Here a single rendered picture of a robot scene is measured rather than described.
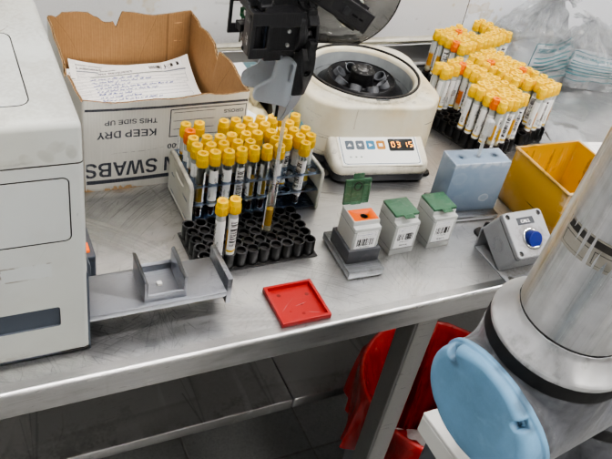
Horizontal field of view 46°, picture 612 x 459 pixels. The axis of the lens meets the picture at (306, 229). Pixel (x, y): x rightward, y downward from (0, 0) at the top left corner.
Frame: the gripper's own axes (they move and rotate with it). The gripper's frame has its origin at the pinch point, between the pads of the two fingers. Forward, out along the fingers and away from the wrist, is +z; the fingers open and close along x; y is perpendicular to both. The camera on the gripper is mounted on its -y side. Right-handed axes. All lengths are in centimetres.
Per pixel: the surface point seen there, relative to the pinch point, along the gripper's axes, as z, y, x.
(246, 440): 109, -17, -25
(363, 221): 13.9, -10.6, 7.4
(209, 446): 109, -8, -26
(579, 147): 12, -56, -1
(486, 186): 15.9, -36.4, 1.6
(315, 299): 21.3, -2.4, 12.6
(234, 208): 11.2, 6.9, 4.1
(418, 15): 11, -54, -51
